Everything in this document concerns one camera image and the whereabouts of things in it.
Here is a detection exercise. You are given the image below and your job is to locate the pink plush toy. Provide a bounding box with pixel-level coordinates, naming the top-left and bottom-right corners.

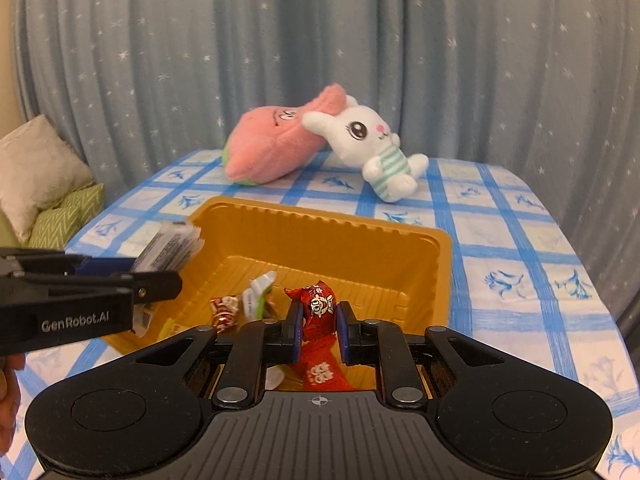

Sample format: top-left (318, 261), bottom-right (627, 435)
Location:
top-left (222, 85), bottom-right (348, 187)

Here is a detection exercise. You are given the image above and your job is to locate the white rabbit plush toy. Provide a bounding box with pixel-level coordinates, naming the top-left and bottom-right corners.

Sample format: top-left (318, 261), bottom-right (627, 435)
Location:
top-left (301, 95), bottom-right (430, 204)

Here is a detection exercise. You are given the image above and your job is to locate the orange plastic tray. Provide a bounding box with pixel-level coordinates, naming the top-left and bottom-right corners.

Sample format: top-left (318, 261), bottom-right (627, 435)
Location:
top-left (100, 196), bottom-right (453, 393)

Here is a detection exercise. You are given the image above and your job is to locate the grey-blue star curtain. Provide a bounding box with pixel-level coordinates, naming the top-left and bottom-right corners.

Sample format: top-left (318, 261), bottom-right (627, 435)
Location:
top-left (10, 0), bottom-right (640, 326)

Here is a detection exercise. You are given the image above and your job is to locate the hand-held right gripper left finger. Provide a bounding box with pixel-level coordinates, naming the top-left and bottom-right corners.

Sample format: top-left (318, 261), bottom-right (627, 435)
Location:
top-left (132, 302), bottom-right (305, 409)

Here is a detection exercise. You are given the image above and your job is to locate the person's left hand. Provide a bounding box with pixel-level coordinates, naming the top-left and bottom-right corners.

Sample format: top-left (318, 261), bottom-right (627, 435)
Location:
top-left (0, 354), bottom-right (27, 457)

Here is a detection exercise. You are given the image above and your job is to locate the red square snack packet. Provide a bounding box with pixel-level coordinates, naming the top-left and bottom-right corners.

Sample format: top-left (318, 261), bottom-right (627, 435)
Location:
top-left (284, 281), bottom-right (362, 392)

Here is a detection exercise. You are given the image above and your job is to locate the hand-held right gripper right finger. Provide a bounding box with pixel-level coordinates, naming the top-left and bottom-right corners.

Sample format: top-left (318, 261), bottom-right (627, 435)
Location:
top-left (336, 301), bottom-right (506, 409)

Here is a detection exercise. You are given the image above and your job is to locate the green zigzag pillow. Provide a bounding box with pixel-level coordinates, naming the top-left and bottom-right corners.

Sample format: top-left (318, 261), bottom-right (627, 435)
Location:
top-left (31, 205), bottom-right (85, 250)
top-left (59, 183), bottom-right (106, 226)

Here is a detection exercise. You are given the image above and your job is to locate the blue checked tablecloth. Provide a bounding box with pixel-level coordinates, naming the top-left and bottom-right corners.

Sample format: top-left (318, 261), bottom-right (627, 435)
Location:
top-left (0, 149), bottom-right (640, 480)

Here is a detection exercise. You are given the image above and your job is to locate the red and gold candy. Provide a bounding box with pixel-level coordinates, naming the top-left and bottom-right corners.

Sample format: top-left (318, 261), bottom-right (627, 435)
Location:
top-left (209, 295), bottom-right (242, 334)

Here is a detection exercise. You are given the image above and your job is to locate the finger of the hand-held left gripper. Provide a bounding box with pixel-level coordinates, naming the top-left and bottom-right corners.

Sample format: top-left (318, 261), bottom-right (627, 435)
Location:
top-left (0, 247), bottom-right (138, 277)
top-left (0, 269), bottom-right (182, 307)

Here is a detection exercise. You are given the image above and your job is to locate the green and white candy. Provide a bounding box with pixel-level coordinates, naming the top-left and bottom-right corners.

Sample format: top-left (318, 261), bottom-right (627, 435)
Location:
top-left (242, 270), bottom-right (278, 321)

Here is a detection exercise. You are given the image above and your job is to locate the light green sofa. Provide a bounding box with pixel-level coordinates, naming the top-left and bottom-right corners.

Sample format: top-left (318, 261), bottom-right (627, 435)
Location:
top-left (0, 210), bottom-right (31, 249)

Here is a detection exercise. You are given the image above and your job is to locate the grey black snack packet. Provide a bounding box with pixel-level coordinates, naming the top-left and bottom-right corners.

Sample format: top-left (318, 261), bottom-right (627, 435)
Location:
top-left (131, 221), bottom-right (203, 337)

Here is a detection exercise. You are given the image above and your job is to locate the beige pillow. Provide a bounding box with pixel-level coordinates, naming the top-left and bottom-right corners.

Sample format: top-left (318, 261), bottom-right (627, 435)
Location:
top-left (0, 114), bottom-right (96, 245)

